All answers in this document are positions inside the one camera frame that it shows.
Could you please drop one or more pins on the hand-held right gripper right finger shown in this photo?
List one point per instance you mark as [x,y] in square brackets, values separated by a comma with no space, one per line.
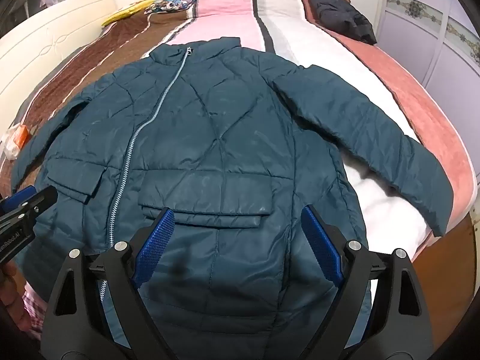
[318,240]

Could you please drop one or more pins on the white plastic bag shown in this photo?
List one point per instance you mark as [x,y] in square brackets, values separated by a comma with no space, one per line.
[8,148]

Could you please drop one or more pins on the colourful printed pillow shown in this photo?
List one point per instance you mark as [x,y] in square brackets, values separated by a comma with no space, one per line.
[172,2]

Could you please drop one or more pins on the striped fleece blanket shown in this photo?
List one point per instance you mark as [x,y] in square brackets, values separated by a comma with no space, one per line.
[330,45]

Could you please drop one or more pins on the yellow pillow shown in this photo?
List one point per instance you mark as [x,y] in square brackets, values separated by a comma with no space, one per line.
[123,15]

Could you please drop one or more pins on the teal quilted puffer jacket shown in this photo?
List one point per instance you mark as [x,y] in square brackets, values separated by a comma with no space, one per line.
[210,138]

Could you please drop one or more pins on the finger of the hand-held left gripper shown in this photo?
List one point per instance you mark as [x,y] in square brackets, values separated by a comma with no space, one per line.
[39,198]

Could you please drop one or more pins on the cream bed headboard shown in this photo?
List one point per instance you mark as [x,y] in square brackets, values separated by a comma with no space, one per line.
[56,45]

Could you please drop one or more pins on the orange packet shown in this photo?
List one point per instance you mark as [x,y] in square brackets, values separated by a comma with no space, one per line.
[20,135]

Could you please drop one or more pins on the black folded jacket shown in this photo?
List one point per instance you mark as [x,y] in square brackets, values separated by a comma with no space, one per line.
[337,11]

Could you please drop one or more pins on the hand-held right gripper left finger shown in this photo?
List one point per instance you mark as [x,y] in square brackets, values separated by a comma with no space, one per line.
[162,238]

